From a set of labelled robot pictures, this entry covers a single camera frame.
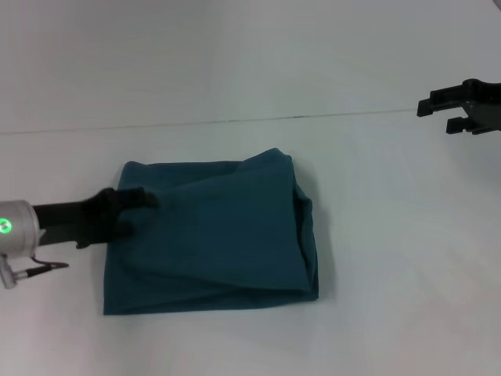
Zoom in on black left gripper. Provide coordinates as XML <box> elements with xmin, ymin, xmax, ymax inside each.
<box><xmin>33</xmin><ymin>186</ymin><xmax>160</xmax><ymax>251</ymax></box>

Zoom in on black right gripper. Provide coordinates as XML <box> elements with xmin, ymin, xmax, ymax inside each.
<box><xmin>416</xmin><ymin>78</ymin><xmax>501</xmax><ymax>136</ymax></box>

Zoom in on teal blue t-shirt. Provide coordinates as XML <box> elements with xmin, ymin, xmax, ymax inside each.
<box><xmin>102</xmin><ymin>146</ymin><xmax>320</xmax><ymax>316</ymax></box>

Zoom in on left arm cable with plug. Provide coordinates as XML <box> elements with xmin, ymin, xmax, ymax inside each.
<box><xmin>0</xmin><ymin>253</ymin><xmax>70</xmax><ymax>290</ymax></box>

